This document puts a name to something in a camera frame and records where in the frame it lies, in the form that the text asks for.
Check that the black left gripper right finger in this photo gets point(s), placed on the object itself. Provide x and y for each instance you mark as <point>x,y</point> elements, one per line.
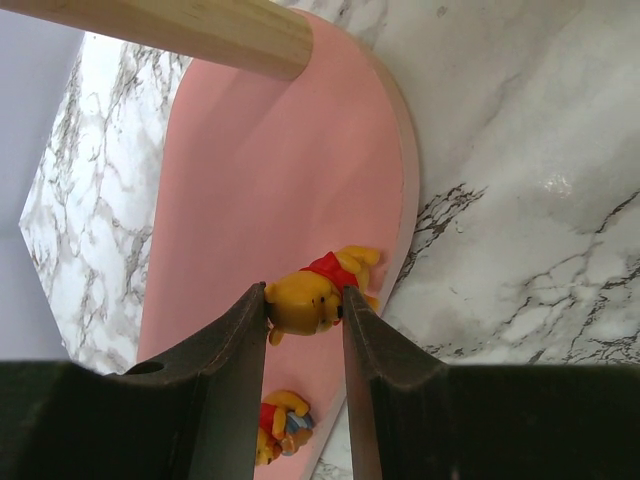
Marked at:
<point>412,416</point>

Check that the orange bear toy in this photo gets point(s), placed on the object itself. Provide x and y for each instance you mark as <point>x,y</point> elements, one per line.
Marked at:
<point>285,425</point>
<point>310,301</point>

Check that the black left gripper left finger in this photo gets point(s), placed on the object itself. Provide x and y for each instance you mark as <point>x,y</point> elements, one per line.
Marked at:
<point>191,412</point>

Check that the pink three-tier shelf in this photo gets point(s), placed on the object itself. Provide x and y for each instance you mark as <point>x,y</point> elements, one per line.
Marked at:
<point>287,139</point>

